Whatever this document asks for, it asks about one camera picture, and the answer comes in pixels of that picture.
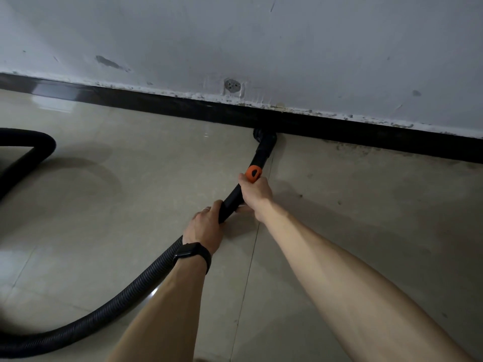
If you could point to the person's right hand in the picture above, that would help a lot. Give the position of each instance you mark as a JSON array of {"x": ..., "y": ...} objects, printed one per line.
[{"x": 256, "y": 196}]

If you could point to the person's left hand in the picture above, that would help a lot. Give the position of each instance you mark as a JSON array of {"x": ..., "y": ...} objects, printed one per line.
[{"x": 203, "y": 229}]

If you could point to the person's left forearm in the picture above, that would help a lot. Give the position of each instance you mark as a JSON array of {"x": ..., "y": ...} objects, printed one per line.
[{"x": 166, "y": 316}]

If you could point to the person's right forearm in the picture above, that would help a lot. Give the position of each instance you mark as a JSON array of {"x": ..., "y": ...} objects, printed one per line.
[{"x": 358, "y": 290}]

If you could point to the black smartwatch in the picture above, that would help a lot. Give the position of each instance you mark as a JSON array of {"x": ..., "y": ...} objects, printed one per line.
[{"x": 192, "y": 254}]

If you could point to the black baseboard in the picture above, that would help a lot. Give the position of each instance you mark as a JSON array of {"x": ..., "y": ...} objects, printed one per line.
[{"x": 188, "y": 109}]

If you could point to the round grey wall outlet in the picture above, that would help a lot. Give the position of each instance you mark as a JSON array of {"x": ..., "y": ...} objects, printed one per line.
[{"x": 232, "y": 85}]

